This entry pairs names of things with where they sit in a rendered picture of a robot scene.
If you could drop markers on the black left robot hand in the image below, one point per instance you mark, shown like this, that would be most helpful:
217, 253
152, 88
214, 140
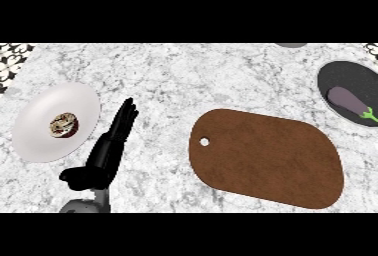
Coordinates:
111, 146

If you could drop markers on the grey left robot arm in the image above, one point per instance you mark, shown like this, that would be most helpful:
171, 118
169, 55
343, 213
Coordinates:
89, 203

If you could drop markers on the brown wooden cutting board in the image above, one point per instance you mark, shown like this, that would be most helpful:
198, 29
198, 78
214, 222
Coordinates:
267, 160

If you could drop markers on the purple eggplant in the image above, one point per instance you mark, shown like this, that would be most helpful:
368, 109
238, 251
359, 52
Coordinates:
349, 101

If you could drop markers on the dark grey pan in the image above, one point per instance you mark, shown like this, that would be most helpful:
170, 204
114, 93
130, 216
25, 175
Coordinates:
352, 80

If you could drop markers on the brown cupcake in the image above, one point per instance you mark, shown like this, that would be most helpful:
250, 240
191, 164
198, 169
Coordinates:
64, 125

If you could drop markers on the white plate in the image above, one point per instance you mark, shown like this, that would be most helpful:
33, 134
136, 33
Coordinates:
46, 133

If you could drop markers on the grey rounded object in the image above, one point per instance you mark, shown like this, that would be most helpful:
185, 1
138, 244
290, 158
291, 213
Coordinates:
291, 44

